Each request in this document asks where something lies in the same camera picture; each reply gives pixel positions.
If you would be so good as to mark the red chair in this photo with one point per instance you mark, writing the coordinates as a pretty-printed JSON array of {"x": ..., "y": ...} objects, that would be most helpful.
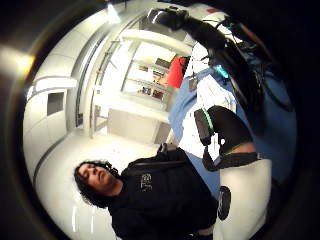
[{"x": 175, "y": 71}]

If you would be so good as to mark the blue cloth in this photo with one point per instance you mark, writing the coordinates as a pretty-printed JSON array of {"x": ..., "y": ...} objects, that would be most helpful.
[{"x": 280, "y": 133}]

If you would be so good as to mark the white cloth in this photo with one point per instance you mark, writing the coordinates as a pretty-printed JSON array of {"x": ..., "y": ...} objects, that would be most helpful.
[{"x": 206, "y": 96}]

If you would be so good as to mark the the person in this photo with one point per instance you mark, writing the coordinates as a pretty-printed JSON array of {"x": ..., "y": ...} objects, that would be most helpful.
[{"x": 160, "y": 196}]

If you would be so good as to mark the white shelf unit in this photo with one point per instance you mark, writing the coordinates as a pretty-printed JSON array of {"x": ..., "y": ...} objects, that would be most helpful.
[{"x": 146, "y": 75}]

